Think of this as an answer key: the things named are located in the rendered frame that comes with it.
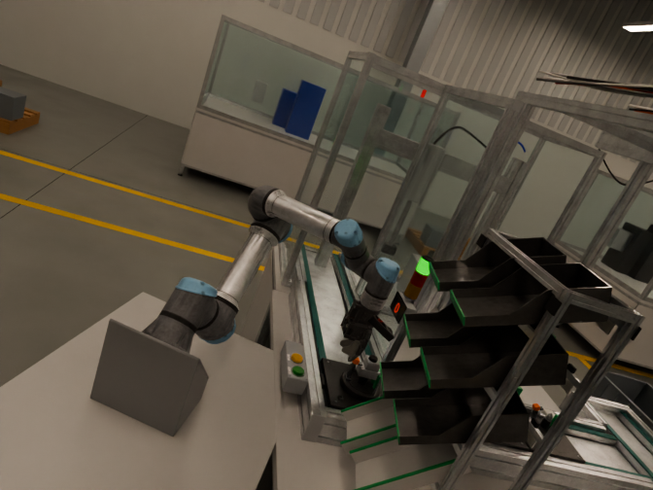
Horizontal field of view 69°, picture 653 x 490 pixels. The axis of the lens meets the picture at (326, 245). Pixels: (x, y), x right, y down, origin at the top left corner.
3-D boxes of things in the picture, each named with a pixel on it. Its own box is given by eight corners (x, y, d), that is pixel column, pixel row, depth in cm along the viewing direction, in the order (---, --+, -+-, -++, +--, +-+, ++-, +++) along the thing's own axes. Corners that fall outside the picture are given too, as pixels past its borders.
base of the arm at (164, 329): (133, 333, 126) (153, 301, 131) (140, 345, 140) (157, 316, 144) (184, 358, 127) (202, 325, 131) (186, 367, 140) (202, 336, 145)
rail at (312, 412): (300, 439, 142) (313, 412, 138) (288, 296, 223) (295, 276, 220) (318, 443, 143) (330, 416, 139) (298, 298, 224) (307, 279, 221)
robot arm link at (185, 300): (153, 306, 136) (177, 267, 142) (176, 326, 146) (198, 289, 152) (184, 316, 131) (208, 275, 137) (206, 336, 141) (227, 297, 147)
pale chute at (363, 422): (346, 455, 125) (340, 442, 123) (347, 421, 137) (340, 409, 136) (448, 423, 120) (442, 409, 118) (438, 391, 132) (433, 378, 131)
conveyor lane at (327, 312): (318, 432, 148) (329, 406, 144) (300, 299, 225) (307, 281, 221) (399, 448, 155) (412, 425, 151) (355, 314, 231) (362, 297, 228)
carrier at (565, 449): (528, 453, 163) (546, 426, 159) (497, 404, 185) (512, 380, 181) (583, 466, 169) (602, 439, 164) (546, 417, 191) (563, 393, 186)
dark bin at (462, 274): (437, 292, 108) (438, 262, 106) (429, 269, 121) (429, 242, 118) (564, 286, 106) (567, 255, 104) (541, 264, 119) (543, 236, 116)
